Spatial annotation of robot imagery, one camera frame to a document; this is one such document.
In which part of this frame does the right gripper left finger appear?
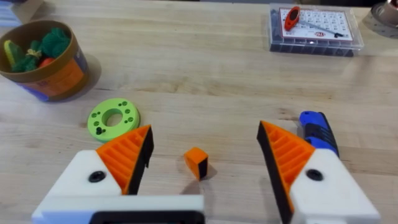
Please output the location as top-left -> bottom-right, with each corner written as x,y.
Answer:
45,124 -> 155,197

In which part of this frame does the orange ribbed wedge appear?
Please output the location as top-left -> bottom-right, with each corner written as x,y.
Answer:
183,147 -> 209,181

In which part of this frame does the clear plastic parts box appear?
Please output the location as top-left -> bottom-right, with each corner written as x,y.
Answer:
268,2 -> 365,58

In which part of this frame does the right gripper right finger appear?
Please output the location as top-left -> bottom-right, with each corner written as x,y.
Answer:
256,120 -> 382,224

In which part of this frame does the brown tub of toys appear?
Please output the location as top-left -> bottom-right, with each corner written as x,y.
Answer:
0,20 -> 90,103

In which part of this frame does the green disc with holes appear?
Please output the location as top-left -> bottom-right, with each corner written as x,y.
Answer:
87,98 -> 141,143

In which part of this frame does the cardboard box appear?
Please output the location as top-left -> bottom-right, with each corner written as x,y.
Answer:
0,0 -> 45,27

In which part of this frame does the orange handled small tool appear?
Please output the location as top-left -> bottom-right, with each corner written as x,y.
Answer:
284,6 -> 345,39

